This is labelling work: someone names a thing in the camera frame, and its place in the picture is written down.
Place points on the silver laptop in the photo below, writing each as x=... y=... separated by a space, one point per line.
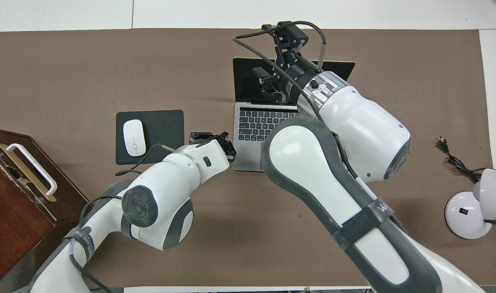
x=252 y=122

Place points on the brown table mat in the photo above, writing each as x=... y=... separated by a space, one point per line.
x=109 y=65

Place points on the white desk lamp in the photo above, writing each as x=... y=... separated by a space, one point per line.
x=467 y=215

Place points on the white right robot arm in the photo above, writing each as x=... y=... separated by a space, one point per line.
x=353 y=130

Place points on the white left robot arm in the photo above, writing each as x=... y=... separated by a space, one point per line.
x=166 y=187

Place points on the dark wooden box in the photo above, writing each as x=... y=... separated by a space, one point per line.
x=12 y=228

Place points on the white computer mouse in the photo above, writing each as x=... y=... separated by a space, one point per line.
x=134 y=137

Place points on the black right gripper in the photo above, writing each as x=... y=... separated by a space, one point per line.
x=296 y=79

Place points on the black mouse pad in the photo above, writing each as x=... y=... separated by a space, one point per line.
x=166 y=126

